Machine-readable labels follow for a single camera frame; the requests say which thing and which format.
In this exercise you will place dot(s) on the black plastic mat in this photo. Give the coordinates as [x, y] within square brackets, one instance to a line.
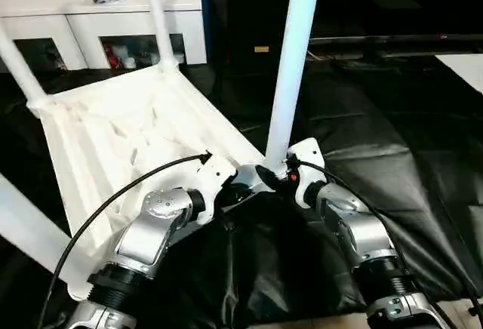
[377, 155]

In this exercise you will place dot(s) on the small beige block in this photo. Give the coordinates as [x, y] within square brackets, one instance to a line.
[261, 48]

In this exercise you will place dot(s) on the white flat board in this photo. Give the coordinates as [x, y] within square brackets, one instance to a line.
[462, 72]

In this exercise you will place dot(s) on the white cabinet with glass doors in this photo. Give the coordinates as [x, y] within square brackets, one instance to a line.
[113, 19]

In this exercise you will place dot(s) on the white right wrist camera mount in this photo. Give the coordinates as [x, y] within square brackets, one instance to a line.
[307, 155]

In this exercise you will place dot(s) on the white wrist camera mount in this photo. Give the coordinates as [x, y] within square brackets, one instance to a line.
[215, 174]
[307, 155]

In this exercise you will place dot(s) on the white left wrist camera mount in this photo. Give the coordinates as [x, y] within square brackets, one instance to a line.
[215, 174]

